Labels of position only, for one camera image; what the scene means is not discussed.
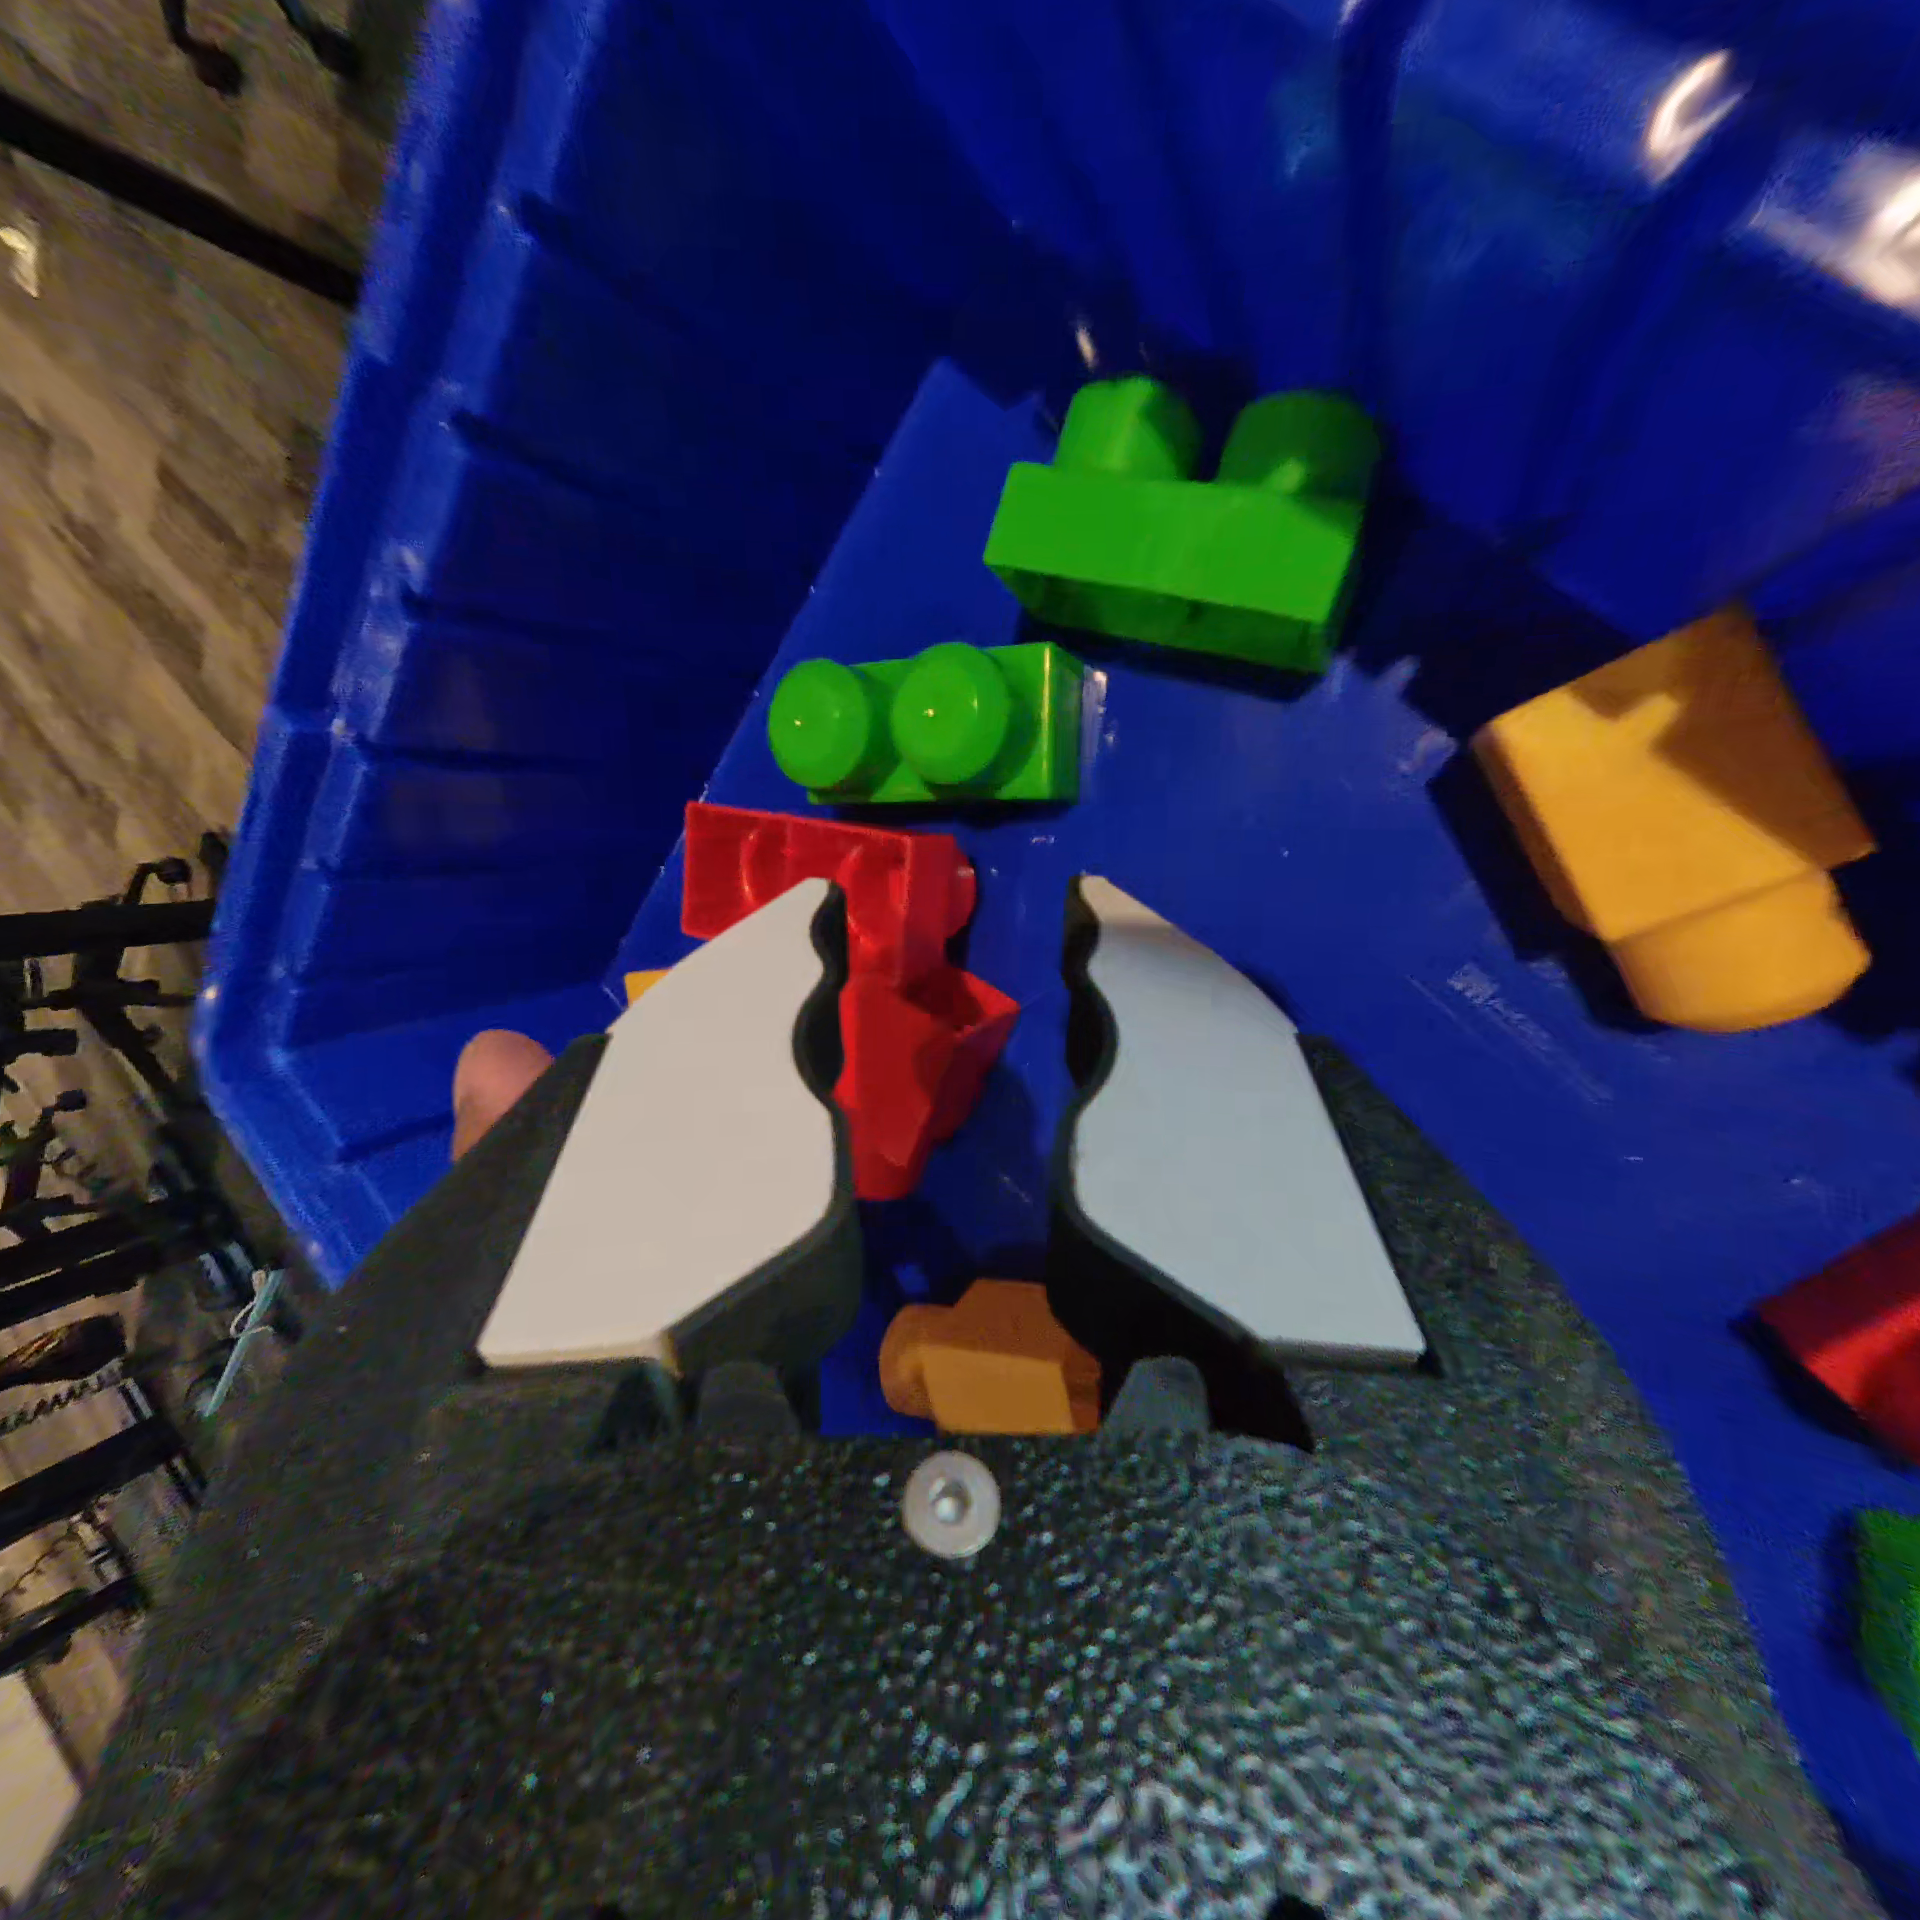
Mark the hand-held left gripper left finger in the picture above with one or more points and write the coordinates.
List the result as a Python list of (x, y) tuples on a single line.
[(674, 1200)]

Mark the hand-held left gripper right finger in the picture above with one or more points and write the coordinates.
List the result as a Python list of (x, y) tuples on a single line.
[(1231, 1185)]

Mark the red single-stud block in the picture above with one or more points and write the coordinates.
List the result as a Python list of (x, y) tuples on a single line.
[(915, 1065)]

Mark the blue ribbed plastic bin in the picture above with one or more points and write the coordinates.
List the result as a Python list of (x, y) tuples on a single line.
[(1275, 900)]

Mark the red two-stud block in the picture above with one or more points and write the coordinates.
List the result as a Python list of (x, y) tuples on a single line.
[(1853, 1334), (750, 871)]

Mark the green two-stud block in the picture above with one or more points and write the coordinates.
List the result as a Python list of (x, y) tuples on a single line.
[(931, 728), (1185, 554)]

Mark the yellow single-stud block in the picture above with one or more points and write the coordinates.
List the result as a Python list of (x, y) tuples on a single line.
[(991, 1358), (1651, 824)]

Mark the person's left hand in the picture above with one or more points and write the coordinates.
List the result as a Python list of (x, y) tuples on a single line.
[(494, 1088)]

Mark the black metal rack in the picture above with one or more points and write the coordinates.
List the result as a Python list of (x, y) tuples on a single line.
[(90, 1261)]

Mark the black metal bar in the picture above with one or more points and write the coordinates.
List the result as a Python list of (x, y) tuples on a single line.
[(180, 203)]

